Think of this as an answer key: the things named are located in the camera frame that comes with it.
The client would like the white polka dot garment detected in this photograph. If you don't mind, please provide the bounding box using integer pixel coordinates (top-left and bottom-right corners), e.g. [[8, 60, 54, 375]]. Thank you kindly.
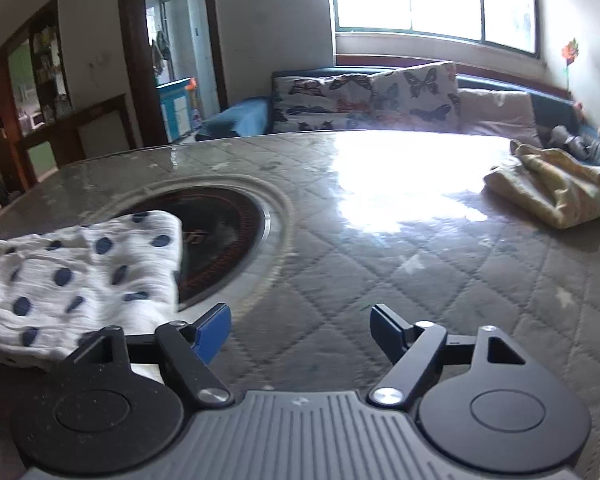
[[0, 210, 183, 368]]

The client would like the black round table inset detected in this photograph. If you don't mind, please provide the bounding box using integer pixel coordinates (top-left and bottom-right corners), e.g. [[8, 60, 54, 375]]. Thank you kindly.
[[120, 185, 271, 311]]

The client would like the grey quilted star mat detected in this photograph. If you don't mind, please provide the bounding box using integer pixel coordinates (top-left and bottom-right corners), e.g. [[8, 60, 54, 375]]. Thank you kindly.
[[0, 131, 600, 479]]

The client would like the yellow folded cloth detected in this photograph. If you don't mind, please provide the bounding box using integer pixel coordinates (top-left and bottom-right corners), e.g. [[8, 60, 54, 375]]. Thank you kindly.
[[483, 140, 600, 230]]

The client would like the dark wooden counter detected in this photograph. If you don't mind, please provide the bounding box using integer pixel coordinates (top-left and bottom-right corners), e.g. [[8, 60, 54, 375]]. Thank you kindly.
[[6, 94, 137, 192]]

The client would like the beige plain cushion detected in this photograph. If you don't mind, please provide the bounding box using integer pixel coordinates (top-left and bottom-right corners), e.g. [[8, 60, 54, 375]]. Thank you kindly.
[[458, 89, 542, 148]]

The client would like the butterfly print pillow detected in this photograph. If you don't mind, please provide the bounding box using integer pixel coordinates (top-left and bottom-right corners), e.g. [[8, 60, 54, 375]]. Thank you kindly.
[[370, 62, 460, 132], [272, 74, 374, 133]]

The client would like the blue white cabinet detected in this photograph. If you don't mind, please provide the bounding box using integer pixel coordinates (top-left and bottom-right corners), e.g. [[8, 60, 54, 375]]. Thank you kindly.
[[157, 78, 194, 143]]

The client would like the grey stuffed toy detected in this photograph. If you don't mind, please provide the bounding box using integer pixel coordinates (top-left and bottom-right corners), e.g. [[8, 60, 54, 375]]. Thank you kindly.
[[547, 126, 600, 164]]

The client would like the blue sofa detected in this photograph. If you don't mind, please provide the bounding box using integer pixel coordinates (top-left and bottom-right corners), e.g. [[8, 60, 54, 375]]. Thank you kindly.
[[195, 62, 600, 166]]

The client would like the dark wooden shelf unit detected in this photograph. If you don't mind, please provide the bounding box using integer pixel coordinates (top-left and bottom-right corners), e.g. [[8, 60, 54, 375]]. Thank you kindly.
[[0, 0, 71, 205]]

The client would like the colourful pinwheel flower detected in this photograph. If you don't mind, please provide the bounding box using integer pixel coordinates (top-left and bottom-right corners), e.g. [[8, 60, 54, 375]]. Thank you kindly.
[[562, 38, 579, 91]]

